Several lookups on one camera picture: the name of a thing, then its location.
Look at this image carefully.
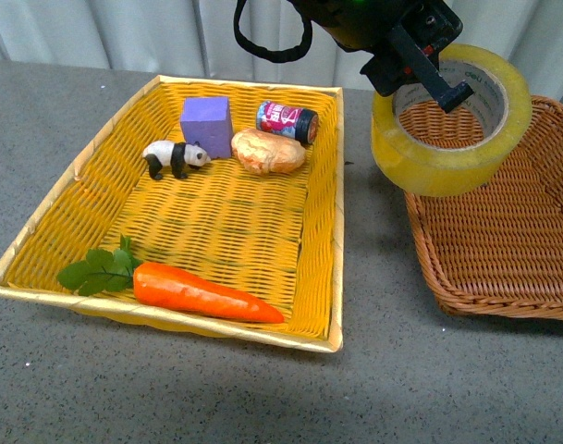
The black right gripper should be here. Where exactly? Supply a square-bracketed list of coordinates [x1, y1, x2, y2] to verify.
[292, 1, 473, 113]

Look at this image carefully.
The yellow packing tape roll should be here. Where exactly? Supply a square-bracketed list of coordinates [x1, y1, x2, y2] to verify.
[371, 44, 532, 197]

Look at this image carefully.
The brown wicker basket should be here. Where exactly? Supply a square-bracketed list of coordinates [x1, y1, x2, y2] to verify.
[405, 96, 563, 321]

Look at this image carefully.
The yellow woven basket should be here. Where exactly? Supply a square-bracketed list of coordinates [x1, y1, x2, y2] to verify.
[0, 76, 344, 352]

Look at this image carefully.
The grey pleated curtain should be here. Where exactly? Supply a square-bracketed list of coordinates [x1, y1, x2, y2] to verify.
[0, 0, 563, 103]

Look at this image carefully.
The small pink labelled jar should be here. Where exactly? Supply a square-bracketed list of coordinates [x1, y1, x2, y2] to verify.
[256, 101, 319, 145]

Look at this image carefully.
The orange toy bread roll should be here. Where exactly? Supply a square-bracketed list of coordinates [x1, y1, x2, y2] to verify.
[231, 129, 306, 175]

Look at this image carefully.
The purple foam cube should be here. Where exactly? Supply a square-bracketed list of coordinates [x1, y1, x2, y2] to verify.
[179, 96, 234, 159]

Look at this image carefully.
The black white panda figurine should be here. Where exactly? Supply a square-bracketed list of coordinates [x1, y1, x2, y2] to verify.
[141, 140, 212, 180]

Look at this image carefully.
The orange toy carrot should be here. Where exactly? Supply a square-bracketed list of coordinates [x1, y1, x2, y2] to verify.
[56, 235, 285, 324]

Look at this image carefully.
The black looped cable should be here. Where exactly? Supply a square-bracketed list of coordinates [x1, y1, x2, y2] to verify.
[233, 0, 314, 64]

